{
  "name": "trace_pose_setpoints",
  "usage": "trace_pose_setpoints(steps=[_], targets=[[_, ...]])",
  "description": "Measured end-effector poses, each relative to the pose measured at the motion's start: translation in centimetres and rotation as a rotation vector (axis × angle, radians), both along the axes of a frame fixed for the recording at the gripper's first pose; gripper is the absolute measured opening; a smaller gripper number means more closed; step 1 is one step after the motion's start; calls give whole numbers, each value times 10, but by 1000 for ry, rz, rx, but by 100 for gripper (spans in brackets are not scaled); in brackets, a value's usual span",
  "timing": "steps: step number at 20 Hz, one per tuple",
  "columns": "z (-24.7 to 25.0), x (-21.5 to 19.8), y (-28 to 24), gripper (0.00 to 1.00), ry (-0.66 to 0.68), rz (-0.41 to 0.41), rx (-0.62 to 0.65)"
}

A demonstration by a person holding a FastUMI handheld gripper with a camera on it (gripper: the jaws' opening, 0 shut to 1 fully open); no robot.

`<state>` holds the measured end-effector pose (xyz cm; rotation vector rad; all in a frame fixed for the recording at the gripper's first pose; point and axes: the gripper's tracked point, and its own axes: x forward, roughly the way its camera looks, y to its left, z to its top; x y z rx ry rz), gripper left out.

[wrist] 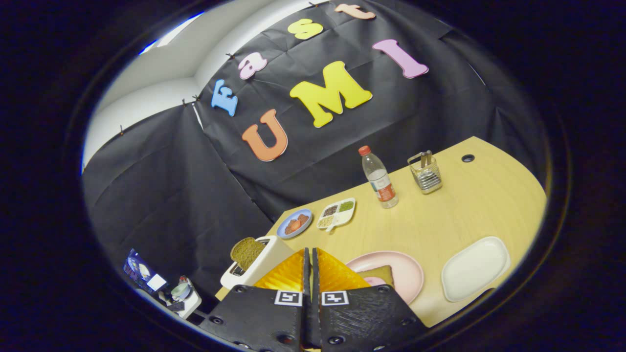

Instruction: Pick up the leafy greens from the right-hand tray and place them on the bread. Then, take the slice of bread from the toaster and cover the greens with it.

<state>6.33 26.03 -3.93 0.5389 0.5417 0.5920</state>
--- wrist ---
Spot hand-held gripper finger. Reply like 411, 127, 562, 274
311, 247, 427, 352
200, 247, 312, 352

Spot brown bread slice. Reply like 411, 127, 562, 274
359, 265, 395, 289
230, 237, 267, 272

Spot white toaster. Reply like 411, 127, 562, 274
220, 236, 296, 290

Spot small blue plate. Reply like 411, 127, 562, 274
276, 209, 313, 240

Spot red tomato slices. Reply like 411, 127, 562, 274
285, 214, 310, 234

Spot white divided condiment tray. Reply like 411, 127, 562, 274
316, 198, 357, 233

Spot pink round plate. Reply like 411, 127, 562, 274
345, 251, 425, 305

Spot clear plastic water bottle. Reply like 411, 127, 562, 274
358, 145, 399, 209

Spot small white stand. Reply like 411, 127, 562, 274
166, 276, 202, 318

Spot metal cutlery holder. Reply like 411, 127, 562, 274
407, 150, 443, 195

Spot white rectangular plate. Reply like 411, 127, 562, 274
441, 236, 511, 303

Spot blue printed box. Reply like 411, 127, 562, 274
123, 248, 168, 293

